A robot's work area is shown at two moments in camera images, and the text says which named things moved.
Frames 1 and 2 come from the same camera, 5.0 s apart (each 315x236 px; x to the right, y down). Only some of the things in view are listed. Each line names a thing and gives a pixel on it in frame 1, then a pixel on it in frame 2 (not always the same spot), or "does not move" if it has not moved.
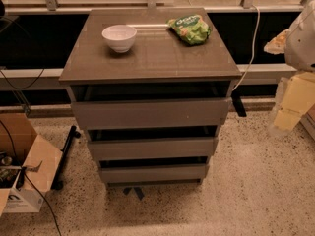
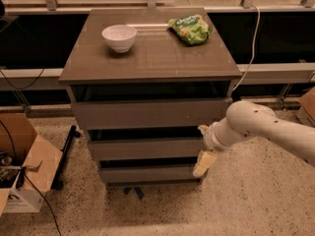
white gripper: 301,46 -> 211,140
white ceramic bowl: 120,36 does not move
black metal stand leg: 57,183 does not move
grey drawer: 152,148 does not move
